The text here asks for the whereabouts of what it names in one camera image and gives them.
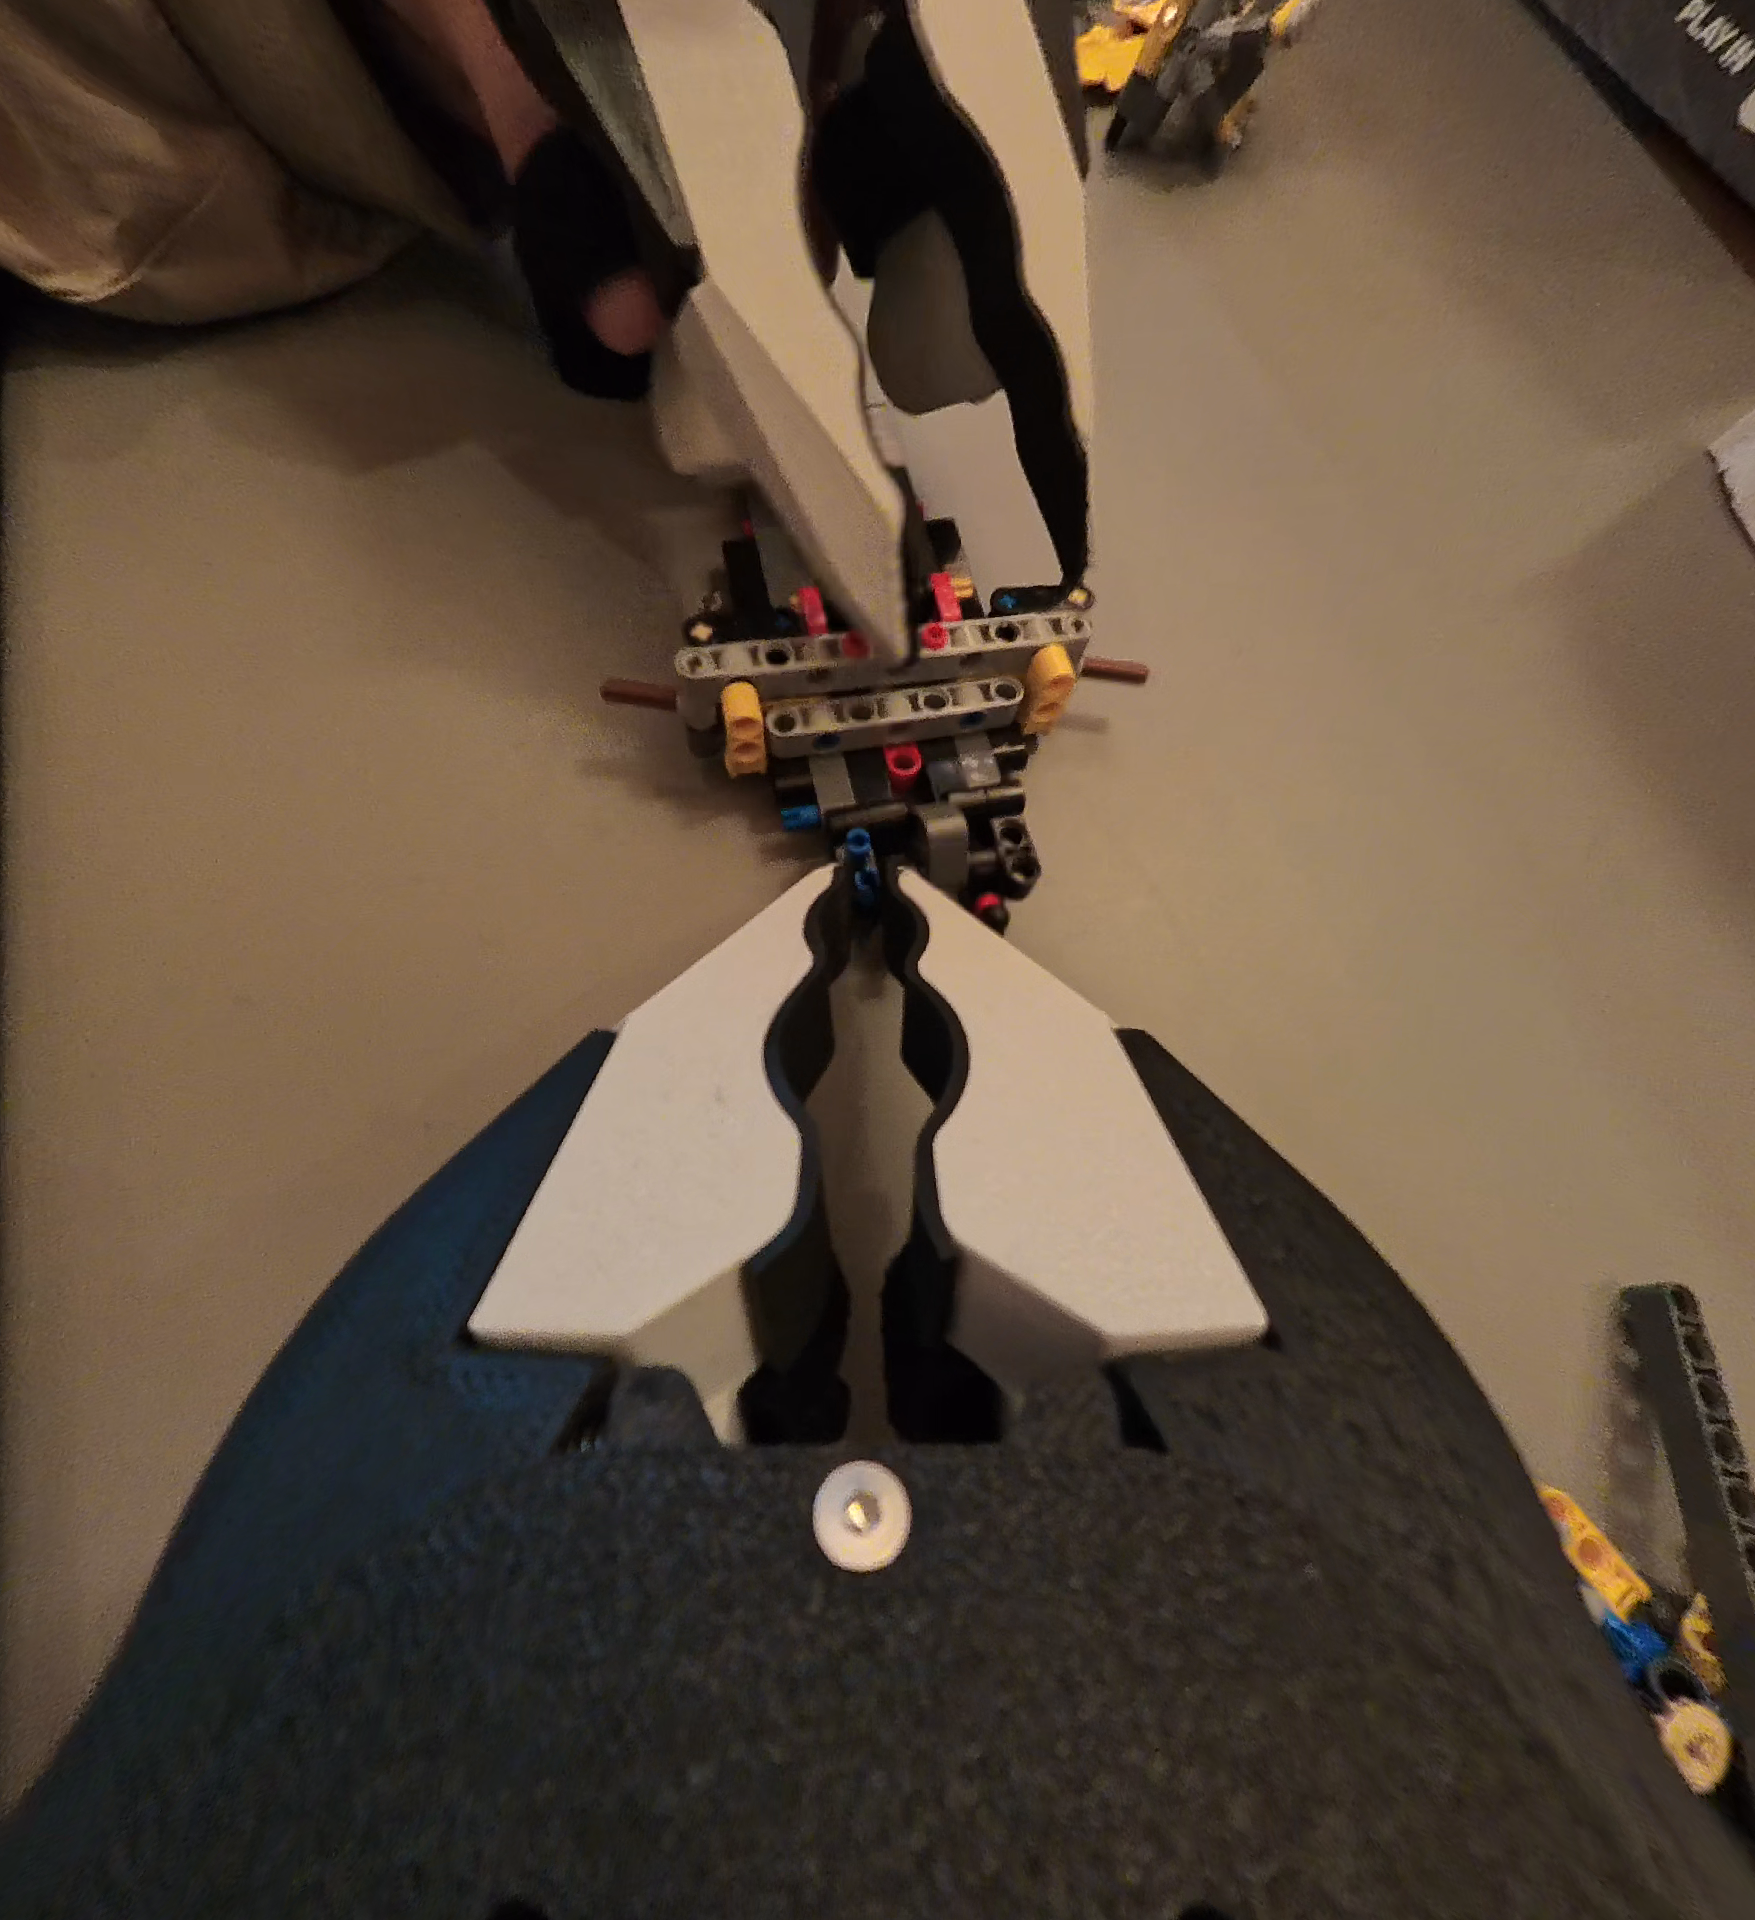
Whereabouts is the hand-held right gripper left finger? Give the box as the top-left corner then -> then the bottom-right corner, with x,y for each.
470,872 -> 839,1441

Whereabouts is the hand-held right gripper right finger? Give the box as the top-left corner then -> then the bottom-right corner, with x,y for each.
899,875 -> 1269,1441

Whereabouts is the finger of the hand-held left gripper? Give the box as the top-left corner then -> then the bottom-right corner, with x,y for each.
816,0 -> 1101,592
613,0 -> 917,668

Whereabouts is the toy brick chassis assembly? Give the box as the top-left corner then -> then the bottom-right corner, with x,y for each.
598,511 -> 1153,938

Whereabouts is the person's left forearm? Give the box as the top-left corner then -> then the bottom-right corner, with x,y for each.
0,0 -> 520,323

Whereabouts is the grey desk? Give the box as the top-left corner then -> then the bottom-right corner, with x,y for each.
0,0 -> 1755,1817

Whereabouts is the person's left hand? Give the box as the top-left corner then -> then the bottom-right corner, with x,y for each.
433,0 -> 675,362

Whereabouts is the pile of yellow toy bricks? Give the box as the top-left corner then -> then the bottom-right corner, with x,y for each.
1079,0 -> 1322,154

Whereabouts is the toy car box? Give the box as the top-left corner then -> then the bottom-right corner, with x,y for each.
1529,0 -> 1755,281

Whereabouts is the pile of mixed toy bricks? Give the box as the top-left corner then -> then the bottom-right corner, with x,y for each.
1536,1282 -> 1755,1900

